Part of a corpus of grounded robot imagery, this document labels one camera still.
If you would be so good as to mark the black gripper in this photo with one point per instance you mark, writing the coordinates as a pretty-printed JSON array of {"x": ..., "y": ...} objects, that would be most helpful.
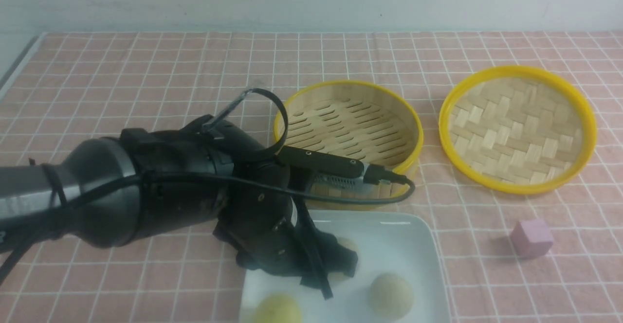
[{"x": 189, "y": 178}]

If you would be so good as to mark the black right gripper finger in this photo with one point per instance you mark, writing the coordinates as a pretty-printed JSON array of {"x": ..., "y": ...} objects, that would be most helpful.
[{"x": 333, "y": 256}]

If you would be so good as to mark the pale steamed bun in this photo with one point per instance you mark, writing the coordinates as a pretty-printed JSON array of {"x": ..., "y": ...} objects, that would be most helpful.
[
  {"x": 391, "y": 297},
  {"x": 337, "y": 278}
]

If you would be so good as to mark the yellow steamed bun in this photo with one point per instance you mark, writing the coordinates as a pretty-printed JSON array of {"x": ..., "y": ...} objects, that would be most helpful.
[{"x": 278, "y": 308}]

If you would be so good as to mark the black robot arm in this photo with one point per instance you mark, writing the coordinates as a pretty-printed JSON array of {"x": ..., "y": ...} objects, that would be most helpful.
[{"x": 114, "y": 191}]

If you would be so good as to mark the white square plate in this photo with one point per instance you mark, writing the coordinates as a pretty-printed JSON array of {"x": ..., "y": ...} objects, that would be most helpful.
[{"x": 387, "y": 242}]

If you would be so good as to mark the yellow rimmed bamboo steamer basket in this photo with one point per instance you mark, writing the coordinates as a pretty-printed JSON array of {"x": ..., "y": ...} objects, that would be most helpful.
[{"x": 356, "y": 120}]

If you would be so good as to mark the pink cube block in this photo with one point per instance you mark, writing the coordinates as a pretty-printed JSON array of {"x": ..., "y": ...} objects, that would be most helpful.
[{"x": 531, "y": 238}]

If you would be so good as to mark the yellow rimmed bamboo steamer lid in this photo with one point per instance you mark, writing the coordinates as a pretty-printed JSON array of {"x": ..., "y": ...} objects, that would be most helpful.
[{"x": 517, "y": 129}]

